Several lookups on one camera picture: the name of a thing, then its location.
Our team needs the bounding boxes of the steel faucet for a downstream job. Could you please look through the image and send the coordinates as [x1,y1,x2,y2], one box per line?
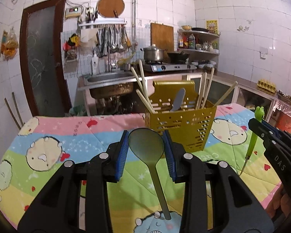
[107,46,117,71]

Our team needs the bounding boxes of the leaning thin sticks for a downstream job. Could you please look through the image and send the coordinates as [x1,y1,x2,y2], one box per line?
[4,92,24,130]

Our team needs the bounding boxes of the person's right hand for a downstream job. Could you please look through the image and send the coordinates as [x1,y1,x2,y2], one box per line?
[266,183,291,220]

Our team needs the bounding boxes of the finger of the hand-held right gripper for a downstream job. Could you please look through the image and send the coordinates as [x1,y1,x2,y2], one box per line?
[261,121,291,160]
[248,118,291,200]

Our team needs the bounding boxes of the gold perforated utensil holder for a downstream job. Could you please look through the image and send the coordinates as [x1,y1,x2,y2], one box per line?
[144,80,217,152]

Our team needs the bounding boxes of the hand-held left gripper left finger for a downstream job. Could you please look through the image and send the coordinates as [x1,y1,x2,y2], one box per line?
[17,130,129,233]

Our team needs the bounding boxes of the corner wall shelf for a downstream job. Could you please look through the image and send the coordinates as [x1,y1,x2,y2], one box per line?
[177,28,220,55]

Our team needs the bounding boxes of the white soap bottle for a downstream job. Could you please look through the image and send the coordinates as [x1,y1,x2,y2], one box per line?
[91,52,99,75]

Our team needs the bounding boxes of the yellow wall poster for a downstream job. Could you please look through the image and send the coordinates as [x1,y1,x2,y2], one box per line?
[206,19,219,35]

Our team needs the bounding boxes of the hanging snack bags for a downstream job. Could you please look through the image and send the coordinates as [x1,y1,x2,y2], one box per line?
[0,27,19,61]

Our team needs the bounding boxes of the yellow red hanging bag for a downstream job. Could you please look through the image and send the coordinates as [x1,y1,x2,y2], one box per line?
[64,33,81,62]

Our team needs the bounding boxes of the silver foil sheet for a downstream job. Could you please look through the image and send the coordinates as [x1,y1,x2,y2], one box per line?
[274,90,291,117]

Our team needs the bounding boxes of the green plastic bag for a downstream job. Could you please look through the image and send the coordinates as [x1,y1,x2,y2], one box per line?
[70,104,87,117]

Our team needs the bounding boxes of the white utensil rack shelf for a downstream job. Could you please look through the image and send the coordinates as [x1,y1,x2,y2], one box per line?
[78,18,128,30]

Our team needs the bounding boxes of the rectangular wooden cutting board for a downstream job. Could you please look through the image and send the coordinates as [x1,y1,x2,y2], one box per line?
[150,23,174,52]

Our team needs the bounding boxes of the row of condiment bottles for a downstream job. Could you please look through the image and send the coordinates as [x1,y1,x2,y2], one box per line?
[179,33,197,49]

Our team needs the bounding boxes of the black wok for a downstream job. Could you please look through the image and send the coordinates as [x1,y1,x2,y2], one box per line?
[167,51,190,63]

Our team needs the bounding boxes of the olive grey spoon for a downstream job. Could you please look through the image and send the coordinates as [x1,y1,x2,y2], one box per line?
[128,127,172,221]

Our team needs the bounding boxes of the round wooden cutting board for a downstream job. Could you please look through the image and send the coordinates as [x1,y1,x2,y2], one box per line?
[96,0,126,19]

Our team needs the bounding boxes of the white hanging cloth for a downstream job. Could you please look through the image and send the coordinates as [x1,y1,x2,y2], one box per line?
[80,28,98,48]

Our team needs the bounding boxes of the row of hanging kitchen utensils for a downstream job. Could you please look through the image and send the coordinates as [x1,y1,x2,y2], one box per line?
[97,26,132,57]

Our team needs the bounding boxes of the green frog handle utensil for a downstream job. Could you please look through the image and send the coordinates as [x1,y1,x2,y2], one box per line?
[239,106,266,176]

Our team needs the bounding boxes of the egg carton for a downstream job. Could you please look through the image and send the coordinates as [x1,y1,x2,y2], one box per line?
[256,78,277,93]

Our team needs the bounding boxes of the dark wooden glass door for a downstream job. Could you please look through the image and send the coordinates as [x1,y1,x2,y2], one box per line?
[20,0,72,117]

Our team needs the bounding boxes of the steel pot with lid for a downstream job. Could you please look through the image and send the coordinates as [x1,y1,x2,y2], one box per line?
[141,44,166,62]

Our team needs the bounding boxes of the vertical wall pipe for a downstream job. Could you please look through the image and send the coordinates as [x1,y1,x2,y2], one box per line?
[132,0,138,49]

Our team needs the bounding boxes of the printed cartoon blanket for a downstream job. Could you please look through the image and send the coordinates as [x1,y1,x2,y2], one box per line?
[0,103,291,233]

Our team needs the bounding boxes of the white wire wall grid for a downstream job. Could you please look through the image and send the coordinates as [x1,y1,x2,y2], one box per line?
[61,26,139,78]

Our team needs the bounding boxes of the wall controller box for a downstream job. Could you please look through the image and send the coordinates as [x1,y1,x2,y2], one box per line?
[65,5,84,19]

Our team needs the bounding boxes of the wall sticker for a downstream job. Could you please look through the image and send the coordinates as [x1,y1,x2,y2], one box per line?
[237,20,253,32]

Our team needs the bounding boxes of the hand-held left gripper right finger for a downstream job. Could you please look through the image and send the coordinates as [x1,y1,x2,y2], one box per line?
[162,130,276,233]

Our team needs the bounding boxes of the steel kitchen sink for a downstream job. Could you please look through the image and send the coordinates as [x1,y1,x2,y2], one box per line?
[78,71,137,100]

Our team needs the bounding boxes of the kitchen counter cabinet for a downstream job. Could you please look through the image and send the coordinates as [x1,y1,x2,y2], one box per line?
[187,71,280,118]

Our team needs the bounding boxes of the gas stove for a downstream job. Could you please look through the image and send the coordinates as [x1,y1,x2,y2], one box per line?
[144,62,197,73]

